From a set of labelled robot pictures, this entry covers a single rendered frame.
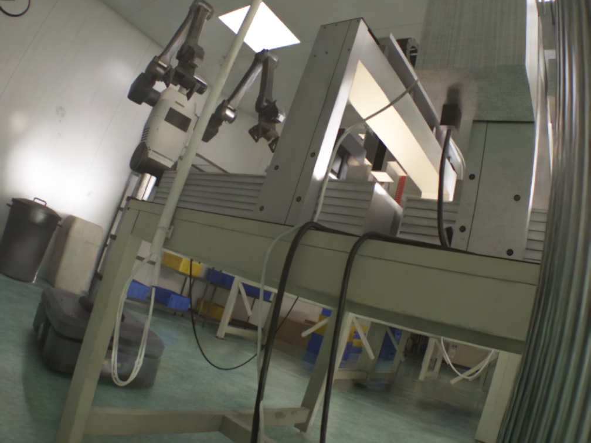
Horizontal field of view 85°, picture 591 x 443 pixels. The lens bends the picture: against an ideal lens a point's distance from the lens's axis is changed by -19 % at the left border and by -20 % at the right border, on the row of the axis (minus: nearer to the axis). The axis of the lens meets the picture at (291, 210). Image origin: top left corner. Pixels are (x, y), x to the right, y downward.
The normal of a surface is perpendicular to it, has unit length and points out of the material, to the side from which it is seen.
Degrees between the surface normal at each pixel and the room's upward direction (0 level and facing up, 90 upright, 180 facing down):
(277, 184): 90
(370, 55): 90
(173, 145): 90
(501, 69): 180
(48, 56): 90
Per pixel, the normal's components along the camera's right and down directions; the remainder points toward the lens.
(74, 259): 0.75, 0.16
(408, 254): -0.57, -0.36
